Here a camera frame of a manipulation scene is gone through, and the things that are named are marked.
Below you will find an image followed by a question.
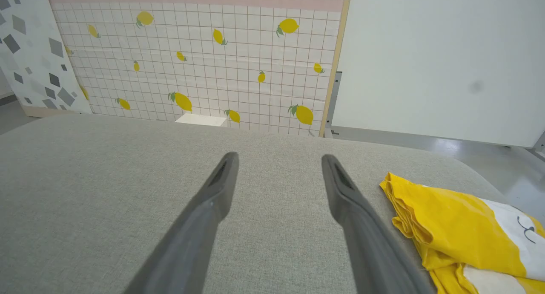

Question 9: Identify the grey squares print panel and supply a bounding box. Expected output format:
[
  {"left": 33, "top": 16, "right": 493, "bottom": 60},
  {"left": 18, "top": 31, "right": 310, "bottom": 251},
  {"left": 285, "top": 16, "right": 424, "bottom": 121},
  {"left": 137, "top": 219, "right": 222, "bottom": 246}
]
[{"left": 0, "top": 0, "right": 92, "bottom": 118}]

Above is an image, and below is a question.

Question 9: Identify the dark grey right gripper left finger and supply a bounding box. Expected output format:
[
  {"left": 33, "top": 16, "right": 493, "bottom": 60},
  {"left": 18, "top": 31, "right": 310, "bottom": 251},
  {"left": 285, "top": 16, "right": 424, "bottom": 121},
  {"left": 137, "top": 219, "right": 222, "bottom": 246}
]
[{"left": 123, "top": 151, "right": 240, "bottom": 294}]

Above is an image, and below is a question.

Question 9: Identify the white rectangular box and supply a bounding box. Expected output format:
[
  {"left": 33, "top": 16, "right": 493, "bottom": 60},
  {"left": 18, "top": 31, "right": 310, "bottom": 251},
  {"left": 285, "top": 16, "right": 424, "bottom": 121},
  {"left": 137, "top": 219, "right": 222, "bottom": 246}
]
[{"left": 175, "top": 113, "right": 227, "bottom": 127}]

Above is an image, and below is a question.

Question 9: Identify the yellow and white garment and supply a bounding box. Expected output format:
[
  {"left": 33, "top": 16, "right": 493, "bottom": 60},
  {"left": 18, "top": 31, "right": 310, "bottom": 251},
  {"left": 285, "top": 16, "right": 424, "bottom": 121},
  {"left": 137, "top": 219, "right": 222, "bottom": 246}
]
[{"left": 379, "top": 173, "right": 545, "bottom": 294}]

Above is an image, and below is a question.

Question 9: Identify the white partition board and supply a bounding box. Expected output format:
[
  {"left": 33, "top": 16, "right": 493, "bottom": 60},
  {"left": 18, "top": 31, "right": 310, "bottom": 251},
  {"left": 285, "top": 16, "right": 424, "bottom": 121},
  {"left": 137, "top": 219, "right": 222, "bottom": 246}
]
[{"left": 331, "top": 0, "right": 545, "bottom": 149}]

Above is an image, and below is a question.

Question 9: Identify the lemon print grid panel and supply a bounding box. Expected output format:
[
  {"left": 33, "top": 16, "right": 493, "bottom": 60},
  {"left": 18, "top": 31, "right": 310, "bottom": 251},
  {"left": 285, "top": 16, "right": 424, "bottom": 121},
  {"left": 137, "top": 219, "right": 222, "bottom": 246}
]
[{"left": 45, "top": 0, "right": 353, "bottom": 138}]

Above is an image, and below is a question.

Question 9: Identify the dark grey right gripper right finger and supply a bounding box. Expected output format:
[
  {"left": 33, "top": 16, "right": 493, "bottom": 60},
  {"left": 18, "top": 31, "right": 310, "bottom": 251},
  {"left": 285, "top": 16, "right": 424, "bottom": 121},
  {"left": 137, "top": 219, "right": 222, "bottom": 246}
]
[{"left": 321, "top": 153, "right": 437, "bottom": 294}]

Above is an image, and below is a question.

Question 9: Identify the grey metal panel support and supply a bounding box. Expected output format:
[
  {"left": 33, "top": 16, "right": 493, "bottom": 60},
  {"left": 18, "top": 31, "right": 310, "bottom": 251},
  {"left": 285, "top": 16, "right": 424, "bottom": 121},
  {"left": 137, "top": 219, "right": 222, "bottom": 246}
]
[{"left": 325, "top": 71, "right": 343, "bottom": 138}]

